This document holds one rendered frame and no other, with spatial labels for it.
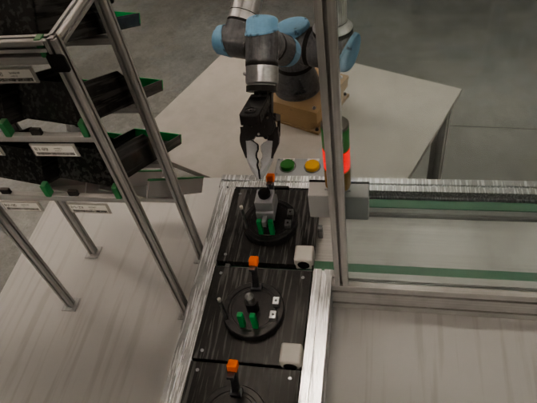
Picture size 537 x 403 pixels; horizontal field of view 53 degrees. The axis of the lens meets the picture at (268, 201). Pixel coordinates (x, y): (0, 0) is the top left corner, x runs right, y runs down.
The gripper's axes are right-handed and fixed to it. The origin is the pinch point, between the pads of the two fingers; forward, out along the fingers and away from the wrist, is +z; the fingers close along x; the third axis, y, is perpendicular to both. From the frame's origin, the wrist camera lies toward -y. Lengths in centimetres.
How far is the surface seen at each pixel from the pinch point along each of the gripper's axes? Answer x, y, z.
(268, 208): -1.1, 5.0, 8.5
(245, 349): 0.4, -11.4, 37.2
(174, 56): 112, 239, -65
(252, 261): -0.1, -6.8, 18.8
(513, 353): -57, 3, 39
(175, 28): 121, 264, -89
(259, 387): -4.0, -17.3, 42.8
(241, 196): 9.3, 20.3, 7.4
